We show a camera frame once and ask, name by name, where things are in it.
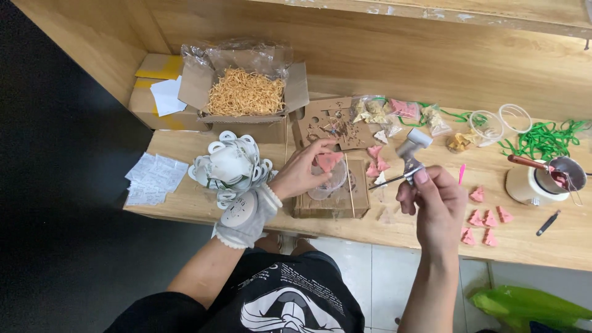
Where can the person's right hand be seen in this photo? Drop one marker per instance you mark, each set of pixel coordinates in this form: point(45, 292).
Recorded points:
point(441, 208)

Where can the person's left hand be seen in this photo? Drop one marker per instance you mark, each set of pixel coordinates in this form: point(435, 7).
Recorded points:
point(296, 173)

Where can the person's left fingers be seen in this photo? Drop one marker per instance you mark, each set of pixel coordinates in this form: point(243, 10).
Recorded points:
point(317, 145)

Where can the pink tree wax piece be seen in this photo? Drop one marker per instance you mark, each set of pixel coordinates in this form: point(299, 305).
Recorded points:
point(329, 161)
point(383, 164)
point(375, 150)
point(372, 171)

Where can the grey metal-tipped hand tool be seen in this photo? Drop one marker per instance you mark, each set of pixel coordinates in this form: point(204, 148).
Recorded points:
point(409, 159)

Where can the cut-out cardboard sheet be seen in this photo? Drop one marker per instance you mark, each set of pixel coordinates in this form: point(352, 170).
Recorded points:
point(323, 113)

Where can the clear plastic cup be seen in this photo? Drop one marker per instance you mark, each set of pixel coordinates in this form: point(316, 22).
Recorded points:
point(485, 129)
point(334, 182)
point(515, 119)

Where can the thin wooden skewer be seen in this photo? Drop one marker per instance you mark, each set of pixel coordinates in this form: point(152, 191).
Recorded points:
point(350, 189)

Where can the bag of beige wax pieces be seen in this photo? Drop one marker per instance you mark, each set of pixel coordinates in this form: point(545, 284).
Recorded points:
point(435, 121)
point(370, 111)

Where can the white tree wax piece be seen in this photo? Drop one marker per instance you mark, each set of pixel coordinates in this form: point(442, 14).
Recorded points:
point(380, 179)
point(381, 137)

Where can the small brown cardboard box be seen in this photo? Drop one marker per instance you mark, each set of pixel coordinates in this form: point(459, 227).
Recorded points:
point(356, 199)

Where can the cardboard box of shredded paper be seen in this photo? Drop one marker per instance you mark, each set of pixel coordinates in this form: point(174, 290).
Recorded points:
point(245, 95)

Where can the bag of pink wax pieces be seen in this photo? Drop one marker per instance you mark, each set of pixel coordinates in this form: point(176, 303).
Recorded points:
point(404, 109)

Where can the translucent tree wax piece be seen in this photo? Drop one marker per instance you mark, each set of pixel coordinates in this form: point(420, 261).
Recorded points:
point(385, 216)

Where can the white knit wrist glove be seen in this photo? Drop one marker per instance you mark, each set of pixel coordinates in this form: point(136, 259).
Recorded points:
point(252, 222)

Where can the round white printed lid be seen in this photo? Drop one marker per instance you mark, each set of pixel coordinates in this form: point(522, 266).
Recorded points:
point(239, 210)

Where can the heap of yellow wax chunks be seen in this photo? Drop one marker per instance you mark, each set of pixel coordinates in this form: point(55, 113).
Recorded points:
point(458, 143)

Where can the green ribbon strand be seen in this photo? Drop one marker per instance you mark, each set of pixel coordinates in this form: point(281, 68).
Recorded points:
point(455, 115)

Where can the pink plastic stick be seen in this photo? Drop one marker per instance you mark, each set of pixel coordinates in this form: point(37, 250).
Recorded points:
point(461, 173)

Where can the black printed shirt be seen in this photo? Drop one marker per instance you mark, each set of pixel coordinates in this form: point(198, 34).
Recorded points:
point(286, 296)

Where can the white paper sheet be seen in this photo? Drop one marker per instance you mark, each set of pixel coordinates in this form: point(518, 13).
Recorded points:
point(167, 97)

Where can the pile of white sachets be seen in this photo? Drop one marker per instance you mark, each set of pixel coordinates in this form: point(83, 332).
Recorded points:
point(155, 178)

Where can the closed yellow-taped cardboard box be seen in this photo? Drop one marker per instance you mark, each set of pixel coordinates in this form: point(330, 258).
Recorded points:
point(143, 104)

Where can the cluster of pink wax trees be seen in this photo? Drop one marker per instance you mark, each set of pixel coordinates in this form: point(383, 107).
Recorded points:
point(489, 219)

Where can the white wax melter base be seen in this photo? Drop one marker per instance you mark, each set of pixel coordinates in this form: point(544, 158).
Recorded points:
point(527, 187)

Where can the heap of green ribbon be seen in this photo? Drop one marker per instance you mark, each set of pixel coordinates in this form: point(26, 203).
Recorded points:
point(543, 138)

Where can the black tweezers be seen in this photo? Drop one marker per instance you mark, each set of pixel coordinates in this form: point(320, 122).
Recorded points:
point(548, 223)

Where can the green plastic bag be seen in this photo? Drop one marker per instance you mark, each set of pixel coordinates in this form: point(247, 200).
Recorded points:
point(522, 305)

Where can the metal tweezers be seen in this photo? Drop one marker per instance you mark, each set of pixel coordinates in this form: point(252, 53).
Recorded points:
point(575, 194)

